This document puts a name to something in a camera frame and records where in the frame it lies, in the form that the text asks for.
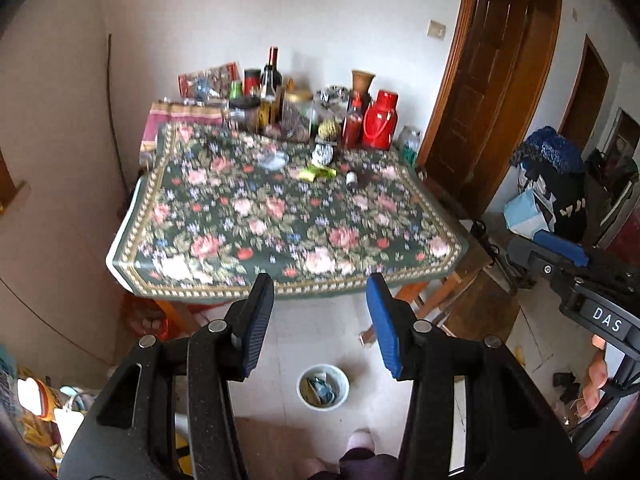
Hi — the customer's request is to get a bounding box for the white trash bucket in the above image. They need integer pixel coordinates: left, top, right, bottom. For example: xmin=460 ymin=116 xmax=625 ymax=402
xmin=296 ymin=364 xmax=350 ymax=412

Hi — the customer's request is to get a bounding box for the custard apple fruit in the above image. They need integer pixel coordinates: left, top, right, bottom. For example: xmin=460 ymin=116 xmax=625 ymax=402
xmin=317 ymin=119 xmax=341 ymax=143

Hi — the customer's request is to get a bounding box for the blue clothes pile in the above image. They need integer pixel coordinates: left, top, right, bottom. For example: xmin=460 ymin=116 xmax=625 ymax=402
xmin=510 ymin=126 xmax=588 ymax=244

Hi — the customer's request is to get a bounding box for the teal bag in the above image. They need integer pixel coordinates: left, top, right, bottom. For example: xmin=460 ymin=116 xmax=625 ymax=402
xmin=306 ymin=374 xmax=336 ymax=408

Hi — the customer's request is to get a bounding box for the brown ceramic vase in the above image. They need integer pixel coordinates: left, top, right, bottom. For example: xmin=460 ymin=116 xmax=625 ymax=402
xmin=352 ymin=70 xmax=375 ymax=103

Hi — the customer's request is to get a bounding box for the green snack packet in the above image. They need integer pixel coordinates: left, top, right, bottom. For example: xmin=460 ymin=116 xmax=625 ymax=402
xmin=297 ymin=166 xmax=337 ymax=182

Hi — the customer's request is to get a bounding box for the grey foil ball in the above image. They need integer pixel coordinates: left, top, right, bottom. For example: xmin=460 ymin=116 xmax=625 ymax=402
xmin=311 ymin=143 xmax=334 ymax=167

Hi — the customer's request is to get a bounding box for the brown wooden door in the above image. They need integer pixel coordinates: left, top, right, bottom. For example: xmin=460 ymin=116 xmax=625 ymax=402
xmin=418 ymin=0 xmax=561 ymax=219

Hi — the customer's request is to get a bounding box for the red patterned snack bag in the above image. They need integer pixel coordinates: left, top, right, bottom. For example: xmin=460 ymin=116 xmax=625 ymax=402
xmin=178 ymin=63 xmax=240 ymax=103

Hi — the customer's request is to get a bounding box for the yellow oil bottle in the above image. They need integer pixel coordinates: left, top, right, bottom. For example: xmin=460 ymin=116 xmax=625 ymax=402
xmin=258 ymin=87 xmax=279 ymax=131

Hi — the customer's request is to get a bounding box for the person right hand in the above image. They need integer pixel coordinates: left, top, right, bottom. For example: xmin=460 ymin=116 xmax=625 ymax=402
xmin=576 ymin=335 xmax=608 ymax=419

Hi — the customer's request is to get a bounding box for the dark wine bottle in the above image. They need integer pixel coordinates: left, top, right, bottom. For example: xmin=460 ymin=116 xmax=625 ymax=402
xmin=260 ymin=47 xmax=282 ymax=96

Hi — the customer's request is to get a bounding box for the wall light switch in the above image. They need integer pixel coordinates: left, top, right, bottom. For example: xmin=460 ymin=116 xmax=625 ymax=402
xmin=426 ymin=20 xmax=447 ymax=40

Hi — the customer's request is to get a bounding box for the red thermos jug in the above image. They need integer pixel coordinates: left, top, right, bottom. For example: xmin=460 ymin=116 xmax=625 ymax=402
xmin=362 ymin=90 xmax=398 ymax=151

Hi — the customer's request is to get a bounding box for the striped pink cloth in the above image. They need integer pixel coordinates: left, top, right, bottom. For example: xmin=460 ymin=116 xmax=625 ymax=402
xmin=140 ymin=101 xmax=222 ymax=153

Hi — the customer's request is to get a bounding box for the red sauce bottle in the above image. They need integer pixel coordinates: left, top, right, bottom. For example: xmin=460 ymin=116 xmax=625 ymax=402
xmin=342 ymin=91 xmax=362 ymax=150

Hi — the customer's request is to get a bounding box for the cardboard box red stripe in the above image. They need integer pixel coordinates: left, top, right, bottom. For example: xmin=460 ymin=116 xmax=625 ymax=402
xmin=189 ymin=302 xmax=231 ymax=326

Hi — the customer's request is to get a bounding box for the wooden stool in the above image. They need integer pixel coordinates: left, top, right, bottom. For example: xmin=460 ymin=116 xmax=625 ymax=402
xmin=414 ymin=220 xmax=523 ymax=340

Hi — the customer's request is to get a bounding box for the wooden table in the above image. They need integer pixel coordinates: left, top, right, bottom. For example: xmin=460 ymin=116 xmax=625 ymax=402
xmin=139 ymin=114 xmax=482 ymax=346

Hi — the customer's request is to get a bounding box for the clear jar with gold lid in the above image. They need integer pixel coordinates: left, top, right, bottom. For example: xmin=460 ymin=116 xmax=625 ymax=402
xmin=281 ymin=89 xmax=314 ymax=143

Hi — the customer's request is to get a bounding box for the light blue paper bag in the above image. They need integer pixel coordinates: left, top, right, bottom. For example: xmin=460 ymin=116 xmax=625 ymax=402
xmin=503 ymin=190 xmax=549 ymax=240

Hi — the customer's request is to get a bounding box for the glass jar beside table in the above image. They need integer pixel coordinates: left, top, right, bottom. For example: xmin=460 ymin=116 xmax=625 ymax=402
xmin=397 ymin=125 xmax=421 ymax=167

